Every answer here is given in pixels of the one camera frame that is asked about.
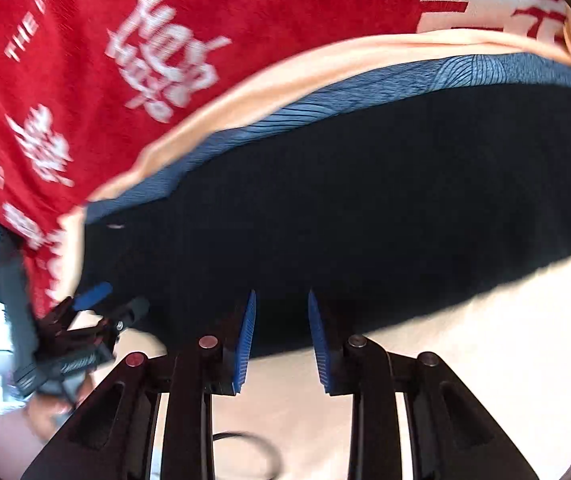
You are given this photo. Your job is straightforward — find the red printed blanket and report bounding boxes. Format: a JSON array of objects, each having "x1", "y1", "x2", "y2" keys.
[{"x1": 0, "y1": 0, "x2": 571, "y2": 321}]

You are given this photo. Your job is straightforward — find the black pants with blue waistband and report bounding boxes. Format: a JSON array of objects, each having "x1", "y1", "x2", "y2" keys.
[{"x1": 83, "y1": 52, "x2": 571, "y2": 361}]

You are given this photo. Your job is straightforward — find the peach towel blanket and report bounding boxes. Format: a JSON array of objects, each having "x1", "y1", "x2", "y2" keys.
[{"x1": 40, "y1": 27, "x2": 571, "y2": 480}]

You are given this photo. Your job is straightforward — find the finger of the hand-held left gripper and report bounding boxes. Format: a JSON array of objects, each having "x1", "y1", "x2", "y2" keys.
[
  {"x1": 40, "y1": 281, "x2": 114, "y2": 331},
  {"x1": 68, "y1": 297, "x2": 151, "y2": 346}
]

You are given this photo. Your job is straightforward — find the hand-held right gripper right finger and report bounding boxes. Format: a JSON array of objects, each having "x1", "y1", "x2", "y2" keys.
[{"x1": 307, "y1": 289, "x2": 541, "y2": 480}]

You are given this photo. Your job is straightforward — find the black cable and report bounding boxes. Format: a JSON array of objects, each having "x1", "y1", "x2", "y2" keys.
[{"x1": 210, "y1": 430, "x2": 282, "y2": 480}]

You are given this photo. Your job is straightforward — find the person's left hand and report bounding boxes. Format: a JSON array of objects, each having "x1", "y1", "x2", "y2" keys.
[{"x1": 23, "y1": 395, "x2": 89, "y2": 443}]

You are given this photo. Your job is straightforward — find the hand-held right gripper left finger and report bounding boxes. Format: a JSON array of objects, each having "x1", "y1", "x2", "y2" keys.
[{"x1": 20, "y1": 289, "x2": 257, "y2": 480}]

